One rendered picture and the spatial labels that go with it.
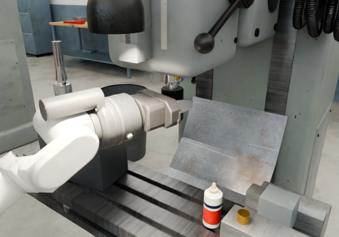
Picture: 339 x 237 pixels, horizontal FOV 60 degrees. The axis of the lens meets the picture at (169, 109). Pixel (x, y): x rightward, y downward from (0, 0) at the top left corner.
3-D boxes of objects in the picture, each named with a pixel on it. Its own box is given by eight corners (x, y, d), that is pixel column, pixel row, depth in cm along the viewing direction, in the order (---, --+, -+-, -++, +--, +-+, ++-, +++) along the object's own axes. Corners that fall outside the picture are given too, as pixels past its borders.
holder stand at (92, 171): (103, 192, 79) (96, 124, 71) (43, 172, 88) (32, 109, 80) (128, 170, 89) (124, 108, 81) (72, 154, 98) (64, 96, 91)
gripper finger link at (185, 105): (189, 109, 63) (167, 117, 59) (190, 95, 62) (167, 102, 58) (195, 112, 62) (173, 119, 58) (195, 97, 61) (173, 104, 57)
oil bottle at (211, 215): (215, 231, 66) (218, 190, 62) (199, 224, 68) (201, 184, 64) (223, 221, 69) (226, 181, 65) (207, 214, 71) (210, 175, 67)
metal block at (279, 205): (287, 237, 53) (292, 210, 51) (255, 223, 56) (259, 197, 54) (295, 221, 57) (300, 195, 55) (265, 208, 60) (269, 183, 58)
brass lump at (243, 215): (245, 227, 52) (246, 219, 52) (234, 221, 53) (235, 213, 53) (250, 220, 54) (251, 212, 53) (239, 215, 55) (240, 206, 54)
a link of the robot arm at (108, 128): (122, 153, 52) (59, 177, 45) (94, 127, 59) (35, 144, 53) (123, 95, 47) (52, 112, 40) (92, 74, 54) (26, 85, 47)
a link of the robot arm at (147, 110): (182, 92, 54) (126, 107, 47) (181, 139, 58) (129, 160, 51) (142, 78, 63) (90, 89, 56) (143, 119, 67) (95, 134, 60)
